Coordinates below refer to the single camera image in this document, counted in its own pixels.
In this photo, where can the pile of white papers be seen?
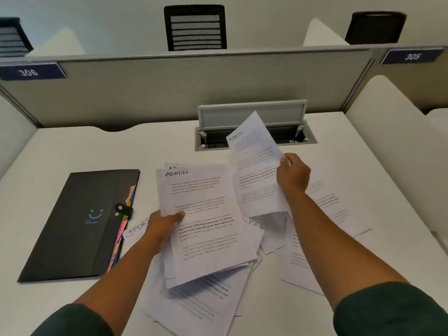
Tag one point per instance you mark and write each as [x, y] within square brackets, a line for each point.
[332, 206]

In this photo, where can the single white paper sheet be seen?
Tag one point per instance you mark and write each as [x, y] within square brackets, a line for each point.
[252, 160]

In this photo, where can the black expanding folder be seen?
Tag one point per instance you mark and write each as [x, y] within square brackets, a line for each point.
[63, 227]

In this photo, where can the green right sleeve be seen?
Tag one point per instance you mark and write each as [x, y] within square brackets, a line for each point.
[392, 311]

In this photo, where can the blue desk number sign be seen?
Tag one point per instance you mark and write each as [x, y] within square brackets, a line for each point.
[412, 56]
[28, 72]

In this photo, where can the person's right forearm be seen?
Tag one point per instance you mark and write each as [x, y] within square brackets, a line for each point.
[332, 248]

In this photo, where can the person's right hand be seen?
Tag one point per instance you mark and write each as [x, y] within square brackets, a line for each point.
[294, 176]

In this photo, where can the black mesh office chair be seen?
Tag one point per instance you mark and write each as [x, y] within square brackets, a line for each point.
[10, 22]
[168, 27]

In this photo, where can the person's left forearm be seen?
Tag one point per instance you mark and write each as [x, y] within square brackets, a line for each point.
[115, 286]

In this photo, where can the white side desk divider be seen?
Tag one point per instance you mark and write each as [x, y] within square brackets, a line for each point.
[14, 136]
[392, 143]

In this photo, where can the thin white paper bundle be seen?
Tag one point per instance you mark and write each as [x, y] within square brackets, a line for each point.
[203, 206]

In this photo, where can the beige partition panel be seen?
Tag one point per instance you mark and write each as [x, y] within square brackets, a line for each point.
[434, 83]

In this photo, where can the green left sleeve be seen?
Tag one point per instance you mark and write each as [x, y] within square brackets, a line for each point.
[73, 323]

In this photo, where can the grey fabric partition panel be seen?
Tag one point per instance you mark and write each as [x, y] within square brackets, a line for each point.
[140, 90]

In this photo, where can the person's left hand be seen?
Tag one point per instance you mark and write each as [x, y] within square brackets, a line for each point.
[159, 230]

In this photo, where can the green sleeve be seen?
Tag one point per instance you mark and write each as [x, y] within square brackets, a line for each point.
[392, 311]
[73, 323]

